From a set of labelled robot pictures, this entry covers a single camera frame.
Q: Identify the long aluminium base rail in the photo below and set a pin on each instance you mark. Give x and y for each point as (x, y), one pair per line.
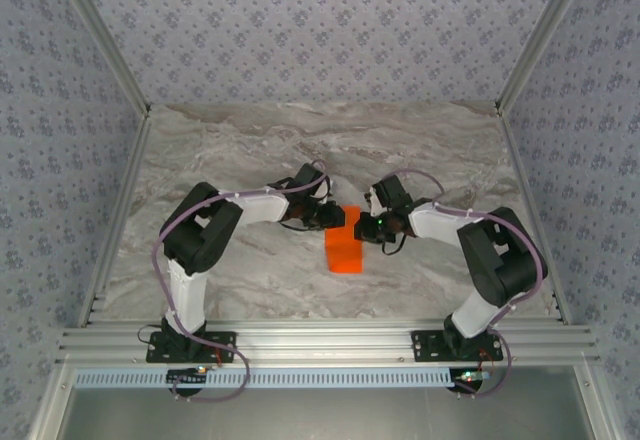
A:
(325, 342)

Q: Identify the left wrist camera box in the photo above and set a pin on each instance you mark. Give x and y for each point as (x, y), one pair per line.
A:
(310, 177)

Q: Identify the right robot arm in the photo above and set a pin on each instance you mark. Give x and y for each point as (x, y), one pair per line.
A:
(500, 260)

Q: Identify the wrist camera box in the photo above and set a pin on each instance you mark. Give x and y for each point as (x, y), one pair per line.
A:
(395, 190)
(310, 177)

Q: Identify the grey metal sheet panel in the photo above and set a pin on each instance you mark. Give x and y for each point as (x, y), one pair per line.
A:
(325, 417)

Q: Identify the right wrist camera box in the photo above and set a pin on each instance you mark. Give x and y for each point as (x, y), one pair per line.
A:
(395, 190)

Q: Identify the short aluminium frame rail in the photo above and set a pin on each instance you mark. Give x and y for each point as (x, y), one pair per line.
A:
(595, 405)
(50, 405)

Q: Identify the aluminium frame post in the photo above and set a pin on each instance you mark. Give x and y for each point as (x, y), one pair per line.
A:
(541, 35)
(104, 35)

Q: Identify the aluminium table side rail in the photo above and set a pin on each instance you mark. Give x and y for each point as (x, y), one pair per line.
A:
(529, 210)
(120, 210)

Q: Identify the orange square paper sheet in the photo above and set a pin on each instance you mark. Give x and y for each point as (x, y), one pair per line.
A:
(345, 255)

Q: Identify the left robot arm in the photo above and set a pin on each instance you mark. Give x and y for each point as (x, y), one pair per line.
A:
(200, 230)

